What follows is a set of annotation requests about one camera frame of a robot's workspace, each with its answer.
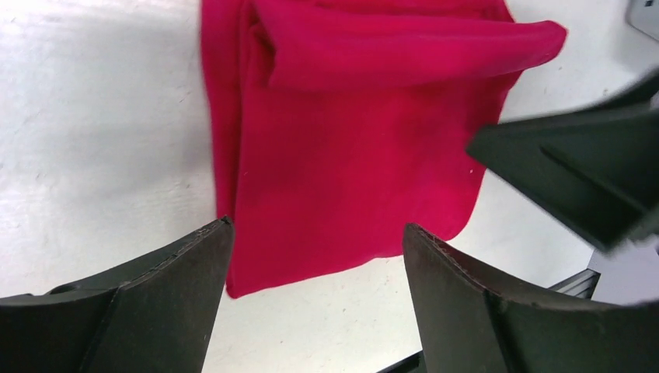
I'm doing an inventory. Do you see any red t-shirt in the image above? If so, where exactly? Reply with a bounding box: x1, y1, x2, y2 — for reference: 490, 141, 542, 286
200, 1, 567, 298

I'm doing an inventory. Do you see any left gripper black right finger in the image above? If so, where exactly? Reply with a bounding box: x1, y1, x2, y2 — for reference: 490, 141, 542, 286
403, 224, 658, 372

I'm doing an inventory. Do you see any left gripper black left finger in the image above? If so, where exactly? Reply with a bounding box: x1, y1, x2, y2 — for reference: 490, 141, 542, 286
1, 218, 235, 372

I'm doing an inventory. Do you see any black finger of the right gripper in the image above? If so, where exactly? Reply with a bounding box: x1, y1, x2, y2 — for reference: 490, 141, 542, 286
466, 71, 658, 253

